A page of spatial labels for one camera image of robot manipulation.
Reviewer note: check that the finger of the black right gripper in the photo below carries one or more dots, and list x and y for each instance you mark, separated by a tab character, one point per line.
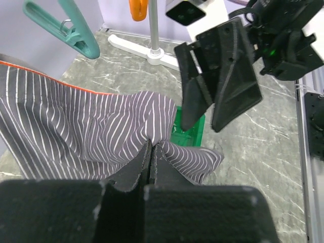
195	97

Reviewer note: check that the white grey drying rack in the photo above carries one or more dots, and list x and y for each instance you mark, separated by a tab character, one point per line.
154	55

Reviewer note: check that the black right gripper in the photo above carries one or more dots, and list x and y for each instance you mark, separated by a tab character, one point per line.
228	81

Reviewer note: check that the orange clothes peg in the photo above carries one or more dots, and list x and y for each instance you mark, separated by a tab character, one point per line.
138	9

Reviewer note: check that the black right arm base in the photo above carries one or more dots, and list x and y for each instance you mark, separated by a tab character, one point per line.
314	118

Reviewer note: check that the teal clothes peg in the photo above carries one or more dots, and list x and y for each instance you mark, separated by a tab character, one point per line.
74	31

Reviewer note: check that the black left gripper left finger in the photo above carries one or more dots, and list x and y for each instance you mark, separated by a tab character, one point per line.
106	210

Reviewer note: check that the grey striped boxer underwear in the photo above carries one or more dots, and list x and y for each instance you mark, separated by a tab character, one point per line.
58	131

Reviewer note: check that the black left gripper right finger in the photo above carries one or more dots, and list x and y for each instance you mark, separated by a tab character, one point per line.
175	210

